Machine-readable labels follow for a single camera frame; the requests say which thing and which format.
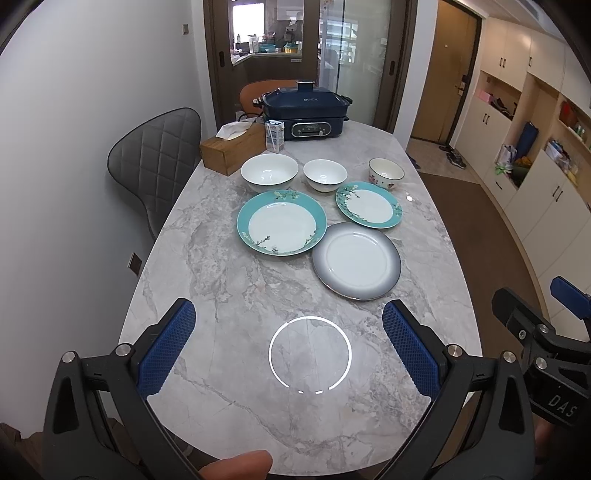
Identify grey rimmed white plate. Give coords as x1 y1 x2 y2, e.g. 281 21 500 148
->
311 222 402 301

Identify navy electric cooker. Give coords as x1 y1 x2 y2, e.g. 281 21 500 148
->
252 81 353 140

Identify grey quilted chair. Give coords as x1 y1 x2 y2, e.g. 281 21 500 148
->
106 107 201 238

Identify wooden tissue box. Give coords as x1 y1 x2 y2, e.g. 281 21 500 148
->
199 123 266 176

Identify small teal floral plate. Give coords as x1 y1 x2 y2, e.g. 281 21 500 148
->
335 181 403 230

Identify large teal floral plate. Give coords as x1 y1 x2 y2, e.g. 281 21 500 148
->
236 190 328 257

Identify small white bowl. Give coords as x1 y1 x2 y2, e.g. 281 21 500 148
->
304 159 348 193

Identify brown wooden door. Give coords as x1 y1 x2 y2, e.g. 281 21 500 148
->
411 1 482 145

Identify orange chair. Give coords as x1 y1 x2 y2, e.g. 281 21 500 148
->
235 79 297 121

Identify glass sliding door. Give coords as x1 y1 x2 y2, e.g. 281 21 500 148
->
317 0 409 128

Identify left hand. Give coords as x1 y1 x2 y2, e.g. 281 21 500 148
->
199 450 273 480

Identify white wall cabinet unit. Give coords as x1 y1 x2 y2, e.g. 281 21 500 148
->
456 18 590 340

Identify small milk carton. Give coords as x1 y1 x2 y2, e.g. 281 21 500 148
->
264 120 284 153

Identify large white bowl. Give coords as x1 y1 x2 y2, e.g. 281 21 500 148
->
240 153 300 193

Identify red floral dark-rimmed bowl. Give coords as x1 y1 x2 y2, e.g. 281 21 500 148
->
369 157 405 191

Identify shoes on floor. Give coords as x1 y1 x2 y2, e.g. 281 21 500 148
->
439 145 467 170

